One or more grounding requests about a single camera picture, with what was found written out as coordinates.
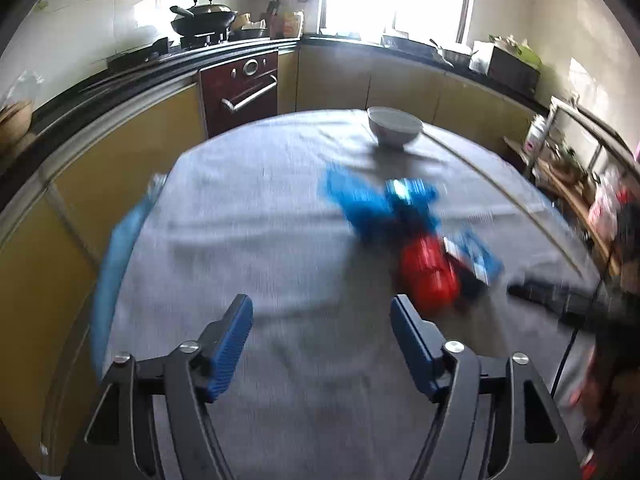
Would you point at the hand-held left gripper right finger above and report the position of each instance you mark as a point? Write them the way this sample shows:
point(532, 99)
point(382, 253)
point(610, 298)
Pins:
point(412, 350)

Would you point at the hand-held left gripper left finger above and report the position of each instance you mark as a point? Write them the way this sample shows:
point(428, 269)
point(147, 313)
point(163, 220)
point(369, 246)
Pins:
point(227, 350)

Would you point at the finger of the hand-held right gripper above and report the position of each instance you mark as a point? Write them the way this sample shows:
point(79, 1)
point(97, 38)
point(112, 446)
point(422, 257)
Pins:
point(542, 297)

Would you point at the blue white cardboard box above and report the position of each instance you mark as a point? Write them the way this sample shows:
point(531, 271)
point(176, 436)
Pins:
point(477, 260)

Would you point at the red plastic bag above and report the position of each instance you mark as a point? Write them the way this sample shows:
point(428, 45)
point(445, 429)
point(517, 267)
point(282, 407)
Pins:
point(425, 270)

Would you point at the blue plastic bag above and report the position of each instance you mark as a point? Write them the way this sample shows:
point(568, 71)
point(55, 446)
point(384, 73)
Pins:
point(365, 205)

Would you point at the pink plastic bag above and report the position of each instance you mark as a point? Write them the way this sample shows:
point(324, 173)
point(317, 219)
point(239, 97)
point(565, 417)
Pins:
point(602, 200)

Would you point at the grey tablecloth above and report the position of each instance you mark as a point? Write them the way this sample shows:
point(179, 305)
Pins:
point(260, 240)

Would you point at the blue plastic table sheet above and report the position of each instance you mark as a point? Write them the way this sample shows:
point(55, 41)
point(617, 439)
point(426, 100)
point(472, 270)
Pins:
point(115, 260)

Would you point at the long thin wooden stick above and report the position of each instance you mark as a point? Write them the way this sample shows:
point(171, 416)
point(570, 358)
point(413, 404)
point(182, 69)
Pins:
point(470, 160)

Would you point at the metal shelf rack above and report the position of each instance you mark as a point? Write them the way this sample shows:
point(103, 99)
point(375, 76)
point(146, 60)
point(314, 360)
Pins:
point(590, 120)

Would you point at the white bowl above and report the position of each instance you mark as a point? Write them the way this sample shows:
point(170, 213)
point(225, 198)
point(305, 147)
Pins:
point(395, 125)

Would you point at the black microwave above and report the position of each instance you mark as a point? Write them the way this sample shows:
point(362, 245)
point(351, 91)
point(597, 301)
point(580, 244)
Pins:
point(510, 67)

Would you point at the green bag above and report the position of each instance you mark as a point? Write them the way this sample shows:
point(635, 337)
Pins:
point(525, 52)

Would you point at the round metal basin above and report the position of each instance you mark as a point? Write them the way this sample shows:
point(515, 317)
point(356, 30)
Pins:
point(455, 55)

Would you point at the dark red oven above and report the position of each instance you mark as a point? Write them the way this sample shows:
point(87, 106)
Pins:
point(240, 90)

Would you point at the flat metal basin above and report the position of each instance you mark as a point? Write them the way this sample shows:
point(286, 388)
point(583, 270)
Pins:
point(407, 42)

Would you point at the black kitchen countertop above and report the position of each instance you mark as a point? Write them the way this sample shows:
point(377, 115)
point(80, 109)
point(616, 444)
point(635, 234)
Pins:
point(125, 80)

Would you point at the black gas stove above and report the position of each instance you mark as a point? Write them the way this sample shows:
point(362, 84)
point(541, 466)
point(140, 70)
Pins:
point(145, 52)

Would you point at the brown clay pot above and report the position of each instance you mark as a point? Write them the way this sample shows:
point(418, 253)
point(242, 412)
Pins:
point(15, 122)

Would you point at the orange bottle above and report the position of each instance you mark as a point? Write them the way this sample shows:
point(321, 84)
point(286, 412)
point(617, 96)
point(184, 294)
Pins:
point(293, 25)

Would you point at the clear plastic bag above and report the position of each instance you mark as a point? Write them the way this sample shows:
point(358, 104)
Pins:
point(22, 87)

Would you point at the knife block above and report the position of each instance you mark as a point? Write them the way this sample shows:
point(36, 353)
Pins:
point(274, 20)

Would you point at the black wok with lid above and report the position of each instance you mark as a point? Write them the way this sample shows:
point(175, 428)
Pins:
point(205, 15)

